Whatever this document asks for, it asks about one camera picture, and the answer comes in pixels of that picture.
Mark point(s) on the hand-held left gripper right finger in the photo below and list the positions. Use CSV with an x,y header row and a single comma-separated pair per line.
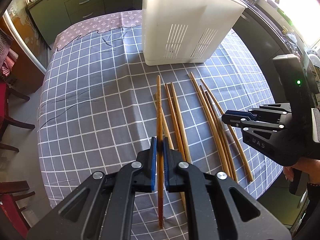
x,y
167,165

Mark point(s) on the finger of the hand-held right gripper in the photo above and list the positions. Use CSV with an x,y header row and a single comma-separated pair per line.
x,y
260,135
270,111

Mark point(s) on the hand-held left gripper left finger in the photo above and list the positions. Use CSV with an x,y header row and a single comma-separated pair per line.
x,y
153,165

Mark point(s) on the carved red-tipped wooden chopstick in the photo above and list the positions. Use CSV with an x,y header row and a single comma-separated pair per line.
x,y
159,100

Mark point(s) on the white plastic utensil holder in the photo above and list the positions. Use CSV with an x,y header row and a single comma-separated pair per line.
x,y
175,10

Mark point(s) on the person's right hand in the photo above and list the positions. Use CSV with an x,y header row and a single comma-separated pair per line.
x,y
287,173

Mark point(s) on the plain wooden chopstick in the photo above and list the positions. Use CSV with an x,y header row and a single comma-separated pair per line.
x,y
178,115
167,130
202,90

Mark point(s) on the carved brown wooden chopstick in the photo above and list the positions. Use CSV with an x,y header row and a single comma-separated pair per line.
x,y
172,112

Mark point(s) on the white kitchen appliance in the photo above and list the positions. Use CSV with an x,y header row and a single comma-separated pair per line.
x,y
313,67

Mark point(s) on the thin curved wooden chopstick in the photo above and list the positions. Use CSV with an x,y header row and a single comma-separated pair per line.
x,y
214,99

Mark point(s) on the dark brown wooden chopstick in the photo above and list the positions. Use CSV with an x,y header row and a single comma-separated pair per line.
x,y
208,96

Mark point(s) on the dark kitchen cabinet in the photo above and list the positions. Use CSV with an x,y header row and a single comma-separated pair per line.
x,y
262,37

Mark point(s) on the crumpled grey bag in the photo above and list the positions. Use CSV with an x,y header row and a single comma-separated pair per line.
x,y
291,40

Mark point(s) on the grey checked tablecloth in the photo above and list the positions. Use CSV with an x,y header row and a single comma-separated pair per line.
x,y
100,92

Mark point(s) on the dark wooden red-cushioned chair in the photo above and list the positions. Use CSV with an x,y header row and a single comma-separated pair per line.
x,y
10,200
5,105

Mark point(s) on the mauve patterned tablecloth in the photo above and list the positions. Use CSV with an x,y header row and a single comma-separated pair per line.
x,y
100,22

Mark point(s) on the red checkered cloth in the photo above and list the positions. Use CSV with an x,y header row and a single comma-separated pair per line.
x,y
6,55

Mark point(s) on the green kitchen cabinet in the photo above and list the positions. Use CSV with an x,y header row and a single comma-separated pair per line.
x,y
50,12

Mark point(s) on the frosted glass door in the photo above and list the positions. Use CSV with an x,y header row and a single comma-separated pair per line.
x,y
22,30

